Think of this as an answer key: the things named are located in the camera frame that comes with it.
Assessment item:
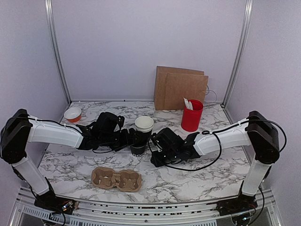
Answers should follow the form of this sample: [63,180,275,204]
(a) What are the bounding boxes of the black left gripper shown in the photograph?
[100,128,143,152]

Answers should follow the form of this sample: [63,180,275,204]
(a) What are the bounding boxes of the black plastic cup lid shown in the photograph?
[130,144,146,152]

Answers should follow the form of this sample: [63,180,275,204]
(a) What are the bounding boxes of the black paper coffee cup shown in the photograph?
[130,145,146,157]

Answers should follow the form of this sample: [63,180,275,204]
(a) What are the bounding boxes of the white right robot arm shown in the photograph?
[150,111,284,211]

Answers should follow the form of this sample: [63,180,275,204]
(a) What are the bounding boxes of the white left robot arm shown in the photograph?
[0,109,138,210]

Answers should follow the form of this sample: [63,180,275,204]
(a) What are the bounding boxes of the stacked black paper cups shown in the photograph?
[135,116,154,143]

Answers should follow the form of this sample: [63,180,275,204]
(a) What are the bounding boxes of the red plastic cup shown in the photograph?
[181,99,204,132]

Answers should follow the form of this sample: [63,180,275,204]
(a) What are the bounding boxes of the brown cardboard cup carrier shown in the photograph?
[91,167,142,192]

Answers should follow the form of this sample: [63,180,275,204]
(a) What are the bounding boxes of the white wrapped stirrers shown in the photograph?
[183,98,193,110]

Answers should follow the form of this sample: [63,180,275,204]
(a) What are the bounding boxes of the orange white bowl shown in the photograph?
[64,107,82,123]

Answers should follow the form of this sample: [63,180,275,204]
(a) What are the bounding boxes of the brown paper bag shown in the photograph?
[154,66,209,110]

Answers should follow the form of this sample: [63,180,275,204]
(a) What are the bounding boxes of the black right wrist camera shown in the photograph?
[150,128,184,153]

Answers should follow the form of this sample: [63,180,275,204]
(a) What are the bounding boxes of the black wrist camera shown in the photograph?
[91,112,125,139]
[150,128,184,153]

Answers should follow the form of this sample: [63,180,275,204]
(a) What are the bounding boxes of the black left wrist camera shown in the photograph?
[91,112,125,139]

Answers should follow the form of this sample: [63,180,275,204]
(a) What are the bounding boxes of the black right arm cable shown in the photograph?
[148,120,287,170]

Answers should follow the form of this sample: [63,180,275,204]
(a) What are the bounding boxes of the white cable behind bag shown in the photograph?
[206,85,218,103]

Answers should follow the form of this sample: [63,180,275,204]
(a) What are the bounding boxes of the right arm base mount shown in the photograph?
[216,197,258,216]

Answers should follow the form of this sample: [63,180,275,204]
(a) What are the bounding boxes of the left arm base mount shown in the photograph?
[34,196,78,215]

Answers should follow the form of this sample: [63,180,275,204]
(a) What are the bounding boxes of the aluminium front rail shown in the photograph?
[8,187,283,226]

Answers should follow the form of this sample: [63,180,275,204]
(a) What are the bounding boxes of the left aluminium frame post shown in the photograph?
[45,0,72,105]

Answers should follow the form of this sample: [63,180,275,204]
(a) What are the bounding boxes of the aluminium frame post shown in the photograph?
[45,0,72,105]
[222,0,253,108]

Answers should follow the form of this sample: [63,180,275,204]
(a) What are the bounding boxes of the right aluminium frame post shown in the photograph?
[222,0,253,108]

